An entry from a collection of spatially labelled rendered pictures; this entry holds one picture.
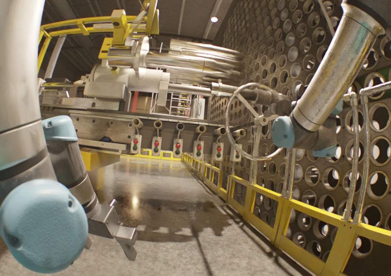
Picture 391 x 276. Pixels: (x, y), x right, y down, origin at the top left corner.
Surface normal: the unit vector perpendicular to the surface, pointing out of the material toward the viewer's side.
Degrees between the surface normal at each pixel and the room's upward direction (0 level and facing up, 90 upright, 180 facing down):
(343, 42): 104
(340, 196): 90
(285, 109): 90
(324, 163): 90
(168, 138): 90
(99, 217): 25
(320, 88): 110
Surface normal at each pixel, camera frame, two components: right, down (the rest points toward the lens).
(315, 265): -0.98, -0.10
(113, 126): 0.17, -0.09
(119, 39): 0.07, 0.61
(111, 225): 1.00, -0.05
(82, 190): 0.94, 0.04
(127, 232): -0.07, -0.95
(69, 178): 0.76, 0.14
